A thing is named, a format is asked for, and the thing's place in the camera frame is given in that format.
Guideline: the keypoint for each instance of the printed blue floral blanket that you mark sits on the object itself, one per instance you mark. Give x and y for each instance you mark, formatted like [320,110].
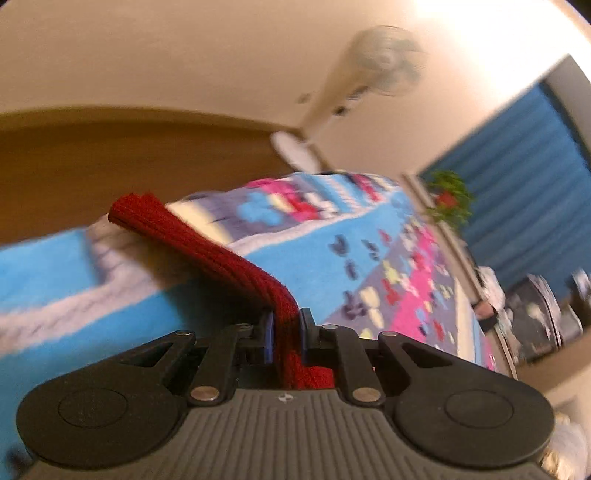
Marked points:
[300,244]

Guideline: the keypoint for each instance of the blue curtain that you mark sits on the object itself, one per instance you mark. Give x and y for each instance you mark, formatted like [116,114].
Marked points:
[521,184]

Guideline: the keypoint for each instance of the green plant with red flowers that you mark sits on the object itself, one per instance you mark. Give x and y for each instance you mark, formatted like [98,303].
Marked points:
[450,196]

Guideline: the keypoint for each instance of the wooden headboard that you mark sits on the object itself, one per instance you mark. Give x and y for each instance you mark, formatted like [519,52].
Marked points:
[115,161]

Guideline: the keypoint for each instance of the red knit garment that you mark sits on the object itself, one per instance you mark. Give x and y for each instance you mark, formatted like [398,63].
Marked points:
[217,258]

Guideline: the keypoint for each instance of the beige bed side rail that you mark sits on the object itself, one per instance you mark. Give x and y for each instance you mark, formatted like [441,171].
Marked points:
[461,258]

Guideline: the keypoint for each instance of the white standing fan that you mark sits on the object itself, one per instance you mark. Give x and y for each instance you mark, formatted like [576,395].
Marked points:
[383,57]

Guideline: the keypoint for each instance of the white crumpled cloth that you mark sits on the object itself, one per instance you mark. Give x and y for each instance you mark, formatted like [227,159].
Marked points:
[490,290]

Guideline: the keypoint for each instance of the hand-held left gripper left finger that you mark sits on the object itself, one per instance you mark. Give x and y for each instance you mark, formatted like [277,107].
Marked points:
[267,339]

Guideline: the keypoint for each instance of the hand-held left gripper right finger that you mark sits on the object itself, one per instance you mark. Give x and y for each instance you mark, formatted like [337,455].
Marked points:
[304,333]

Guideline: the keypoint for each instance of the dark stacked clutter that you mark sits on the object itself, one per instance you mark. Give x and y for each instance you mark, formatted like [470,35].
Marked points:
[540,318]

